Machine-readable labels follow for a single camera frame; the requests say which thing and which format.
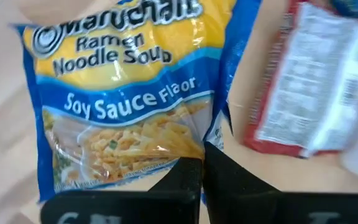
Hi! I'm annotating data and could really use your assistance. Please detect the red Maruchan ramen packet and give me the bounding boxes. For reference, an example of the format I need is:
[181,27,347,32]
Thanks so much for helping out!
[243,0,358,159]

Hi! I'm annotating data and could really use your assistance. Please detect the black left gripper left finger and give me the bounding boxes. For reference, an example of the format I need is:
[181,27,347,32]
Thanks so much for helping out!
[40,157,204,224]

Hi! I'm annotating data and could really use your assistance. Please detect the blue Maruchan ramen packet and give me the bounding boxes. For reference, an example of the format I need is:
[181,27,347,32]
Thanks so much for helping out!
[329,0,358,19]
[9,0,262,203]

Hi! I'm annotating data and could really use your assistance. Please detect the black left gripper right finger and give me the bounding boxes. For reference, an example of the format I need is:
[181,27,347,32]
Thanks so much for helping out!
[202,141,358,224]

